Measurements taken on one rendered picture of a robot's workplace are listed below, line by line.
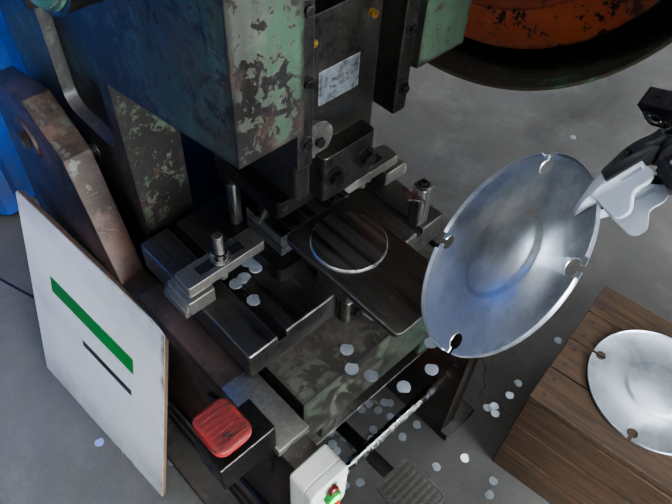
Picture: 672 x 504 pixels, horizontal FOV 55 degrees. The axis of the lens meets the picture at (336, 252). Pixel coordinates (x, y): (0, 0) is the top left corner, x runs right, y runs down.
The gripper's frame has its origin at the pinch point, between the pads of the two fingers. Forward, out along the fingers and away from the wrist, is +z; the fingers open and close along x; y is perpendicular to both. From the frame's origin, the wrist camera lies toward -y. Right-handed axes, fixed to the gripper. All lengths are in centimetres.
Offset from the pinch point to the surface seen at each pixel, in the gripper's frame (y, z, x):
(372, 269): -12.2, 32.9, 3.7
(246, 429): 11, 48, -9
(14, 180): -105, 147, -16
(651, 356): -17, 17, 81
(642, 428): -1, 23, 75
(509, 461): -8, 57, 82
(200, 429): 11, 52, -13
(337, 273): -11.8, 36.7, -0.2
